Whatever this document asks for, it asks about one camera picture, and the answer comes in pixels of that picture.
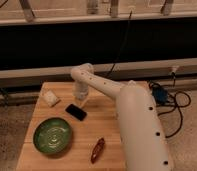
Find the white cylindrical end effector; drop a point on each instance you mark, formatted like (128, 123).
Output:
(81, 92)

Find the black rectangular eraser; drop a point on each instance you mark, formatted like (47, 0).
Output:
(76, 112)

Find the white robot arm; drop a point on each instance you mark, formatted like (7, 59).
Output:
(142, 136)

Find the white crumpled sponge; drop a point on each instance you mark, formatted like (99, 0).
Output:
(50, 98)

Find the green ceramic bowl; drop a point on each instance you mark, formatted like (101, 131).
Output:
(52, 136)

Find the reddish brown dried pepper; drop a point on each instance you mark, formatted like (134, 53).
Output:
(97, 150)

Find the blue power adapter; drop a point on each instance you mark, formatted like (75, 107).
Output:
(160, 95)

